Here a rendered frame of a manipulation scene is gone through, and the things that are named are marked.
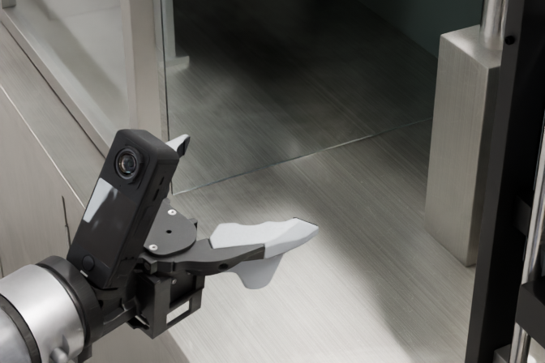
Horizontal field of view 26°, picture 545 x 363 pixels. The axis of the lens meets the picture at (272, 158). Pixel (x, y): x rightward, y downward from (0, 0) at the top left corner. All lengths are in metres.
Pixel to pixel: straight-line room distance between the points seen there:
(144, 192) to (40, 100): 0.94
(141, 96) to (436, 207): 0.38
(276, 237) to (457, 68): 0.47
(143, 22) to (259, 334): 0.38
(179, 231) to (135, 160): 0.09
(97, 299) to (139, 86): 0.57
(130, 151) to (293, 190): 0.72
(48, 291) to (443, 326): 0.61
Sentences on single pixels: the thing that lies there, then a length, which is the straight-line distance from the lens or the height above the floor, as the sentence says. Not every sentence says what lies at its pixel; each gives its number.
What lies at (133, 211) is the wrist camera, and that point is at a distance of 0.84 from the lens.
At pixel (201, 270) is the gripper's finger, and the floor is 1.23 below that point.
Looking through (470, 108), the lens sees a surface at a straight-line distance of 1.32.
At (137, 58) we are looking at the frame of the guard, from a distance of 1.39.
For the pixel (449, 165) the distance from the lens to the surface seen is 1.38.
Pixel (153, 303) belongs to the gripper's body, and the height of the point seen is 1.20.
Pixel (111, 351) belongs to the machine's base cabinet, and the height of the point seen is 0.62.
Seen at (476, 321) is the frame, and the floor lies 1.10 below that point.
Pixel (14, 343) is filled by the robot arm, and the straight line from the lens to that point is 0.82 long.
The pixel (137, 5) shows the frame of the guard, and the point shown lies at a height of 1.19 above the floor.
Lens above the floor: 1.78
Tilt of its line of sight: 33 degrees down
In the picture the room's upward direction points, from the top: straight up
